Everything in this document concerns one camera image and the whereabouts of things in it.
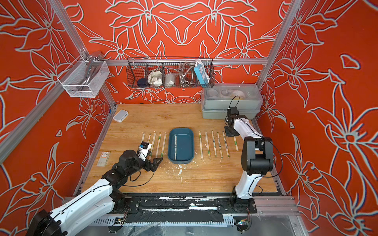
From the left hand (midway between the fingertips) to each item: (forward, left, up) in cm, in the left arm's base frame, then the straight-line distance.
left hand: (156, 154), depth 81 cm
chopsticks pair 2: (+12, -31, -10) cm, 34 cm away
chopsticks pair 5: (+14, -42, -9) cm, 46 cm away
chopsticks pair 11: (+17, +15, -10) cm, 24 cm away
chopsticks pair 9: (+15, +7, -9) cm, 18 cm away
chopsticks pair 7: (+11, -1, -9) cm, 14 cm away
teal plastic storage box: (+13, -15, -11) cm, 22 cm away
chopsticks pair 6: (+11, -47, -2) cm, 48 cm away
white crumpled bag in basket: (+42, +6, +22) cm, 48 cm away
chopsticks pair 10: (+17, +10, -10) cm, 22 cm away
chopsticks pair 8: (+15, +3, -9) cm, 18 cm away
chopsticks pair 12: (+6, -9, -10) cm, 15 cm away
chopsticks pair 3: (+16, -35, -10) cm, 39 cm away
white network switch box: (+34, +37, -8) cm, 51 cm away
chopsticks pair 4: (+13, -38, -9) cm, 42 cm away
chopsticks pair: (+13, -26, -9) cm, 30 cm away
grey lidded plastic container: (+43, -36, +5) cm, 57 cm away
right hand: (+20, -45, -2) cm, 50 cm away
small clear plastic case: (-1, +34, -8) cm, 35 cm away
